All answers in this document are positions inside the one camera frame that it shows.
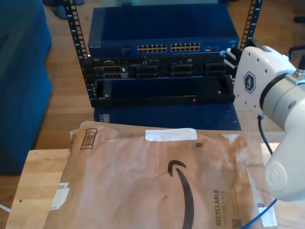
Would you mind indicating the black rack frame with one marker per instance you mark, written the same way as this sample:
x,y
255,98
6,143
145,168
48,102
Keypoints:
x,y
85,71

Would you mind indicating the black open rack tray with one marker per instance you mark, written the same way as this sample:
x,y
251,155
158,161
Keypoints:
x,y
155,100

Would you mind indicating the black rack server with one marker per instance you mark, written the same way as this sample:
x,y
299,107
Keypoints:
x,y
147,69

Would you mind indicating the brown paper mailer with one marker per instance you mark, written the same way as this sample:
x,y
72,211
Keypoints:
x,y
119,167

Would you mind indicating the dark slipper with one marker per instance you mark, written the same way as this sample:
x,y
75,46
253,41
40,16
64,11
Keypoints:
x,y
59,12

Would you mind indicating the blue network switch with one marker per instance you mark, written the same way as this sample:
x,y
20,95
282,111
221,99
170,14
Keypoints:
x,y
162,23

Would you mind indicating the blue sofa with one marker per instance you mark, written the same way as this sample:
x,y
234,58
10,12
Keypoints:
x,y
21,95

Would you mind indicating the glossy blue base panel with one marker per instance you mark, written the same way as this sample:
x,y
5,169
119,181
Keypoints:
x,y
166,117

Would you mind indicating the black office chair base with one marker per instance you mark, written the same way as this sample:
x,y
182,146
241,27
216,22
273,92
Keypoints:
x,y
299,47

